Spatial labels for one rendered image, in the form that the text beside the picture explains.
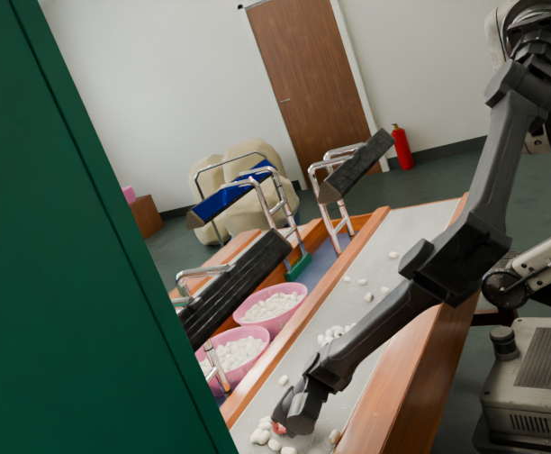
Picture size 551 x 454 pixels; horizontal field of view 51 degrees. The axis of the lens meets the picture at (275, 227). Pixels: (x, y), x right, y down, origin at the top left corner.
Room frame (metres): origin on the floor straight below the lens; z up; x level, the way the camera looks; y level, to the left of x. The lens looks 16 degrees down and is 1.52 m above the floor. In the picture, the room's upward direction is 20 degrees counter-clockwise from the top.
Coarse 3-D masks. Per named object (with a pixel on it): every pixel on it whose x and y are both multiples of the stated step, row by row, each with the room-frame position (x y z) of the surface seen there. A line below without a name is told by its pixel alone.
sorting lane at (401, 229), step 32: (384, 224) 2.22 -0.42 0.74; (416, 224) 2.09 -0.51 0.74; (384, 256) 1.90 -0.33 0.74; (352, 288) 1.74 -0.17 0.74; (320, 320) 1.61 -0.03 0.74; (352, 320) 1.53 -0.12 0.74; (288, 352) 1.48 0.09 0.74; (288, 384) 1.32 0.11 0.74; (352, 384) 1.22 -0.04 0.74; (256, 416) 1.24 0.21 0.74; (320, 416) 1.14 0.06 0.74; (256, 448) 1.12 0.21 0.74; (320, 448) 1.04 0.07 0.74
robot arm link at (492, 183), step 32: (512, 64) 1.00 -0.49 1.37; (512, 96) 0.96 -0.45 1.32; (512, 128) 0.91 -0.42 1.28; (480, 160) 0.90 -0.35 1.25; (512, 160) 0.86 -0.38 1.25; (480, 192) 0.81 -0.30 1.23; (480, 224) 0.75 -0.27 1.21; (448, 256) 0.77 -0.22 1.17; (480, 256) 0.76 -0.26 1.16; (448, 288) 0.79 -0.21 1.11
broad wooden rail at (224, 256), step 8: (240, 232) 2.79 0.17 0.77; (248, 232) 2.74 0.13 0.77; (256, 232) 2.70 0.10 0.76; (232, 240) 2.72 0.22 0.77; (240, 240) 2.67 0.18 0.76; (248, 240) 2.64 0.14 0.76; (224, 248) 2.64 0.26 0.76; (232, 248) 2.59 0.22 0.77; (240, 248) 2.57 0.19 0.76; (216, 256) 2.56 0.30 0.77; (224, 256) 2.51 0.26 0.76; (232, 256) 2.51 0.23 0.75; (208, 264) 2.48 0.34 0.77; (216, 264) 2.44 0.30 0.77; (192, 280) 2.34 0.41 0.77; (200, 280) 2.30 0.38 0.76; (208, 280) 2.33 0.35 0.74; (176, 288) 2.31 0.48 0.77; (192, 288) 2.24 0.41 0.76; (176, 296) 2.21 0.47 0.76
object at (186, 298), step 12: (228, 264) 1.27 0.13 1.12; (180, 276) 1.33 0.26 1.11; (192, 276) 1.31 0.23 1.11; (204, 276) 1.29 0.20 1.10; (180, 288) 1.34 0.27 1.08; (180, 300) 1.15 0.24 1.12; (192, 300) 1.14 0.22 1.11; (204, 348) 1.34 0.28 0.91; (216, 360) 1.34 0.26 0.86; (216, 372) 1.33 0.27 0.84; (228, 384) 1.35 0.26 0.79; (228, 396) 1.34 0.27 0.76
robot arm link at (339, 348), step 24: (408, 264) 0.81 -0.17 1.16; (408, 288) 0.83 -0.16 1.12; (432, 288) 0.82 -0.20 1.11; (384, 312) 0.87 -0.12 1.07; (408, 312) 0.84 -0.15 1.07; (360, 336) 0.91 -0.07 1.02; (384, 336) 0.89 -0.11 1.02; (336, 360) 0.96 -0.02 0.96; (360, 360) 0.94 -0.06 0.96; (336, 384) 0.99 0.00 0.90
